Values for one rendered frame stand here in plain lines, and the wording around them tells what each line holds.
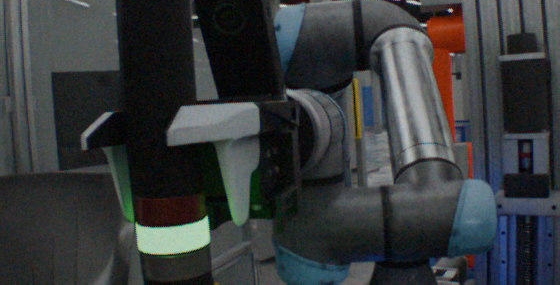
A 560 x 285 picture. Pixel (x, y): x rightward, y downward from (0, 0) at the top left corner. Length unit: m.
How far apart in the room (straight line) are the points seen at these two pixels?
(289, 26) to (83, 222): 0.50
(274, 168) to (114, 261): 0.13
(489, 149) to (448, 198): 0.65
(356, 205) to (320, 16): 0.38
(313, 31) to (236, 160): 0.55
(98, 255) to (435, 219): 0.29
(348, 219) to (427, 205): 0.07
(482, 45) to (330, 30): 0.46
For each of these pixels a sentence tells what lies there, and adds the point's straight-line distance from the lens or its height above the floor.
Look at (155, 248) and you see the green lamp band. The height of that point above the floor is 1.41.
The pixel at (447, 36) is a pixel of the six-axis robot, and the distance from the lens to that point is 4.26.
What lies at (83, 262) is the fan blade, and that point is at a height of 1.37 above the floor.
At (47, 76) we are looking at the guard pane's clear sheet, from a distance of 1.11.
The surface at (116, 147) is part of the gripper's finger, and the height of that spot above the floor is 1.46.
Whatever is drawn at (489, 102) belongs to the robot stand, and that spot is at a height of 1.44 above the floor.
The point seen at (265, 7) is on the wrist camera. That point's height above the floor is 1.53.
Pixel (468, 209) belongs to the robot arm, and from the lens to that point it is 0.49.
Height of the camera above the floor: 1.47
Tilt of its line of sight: 3 degrees down
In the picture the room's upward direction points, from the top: 4 degrees counter-clockwise
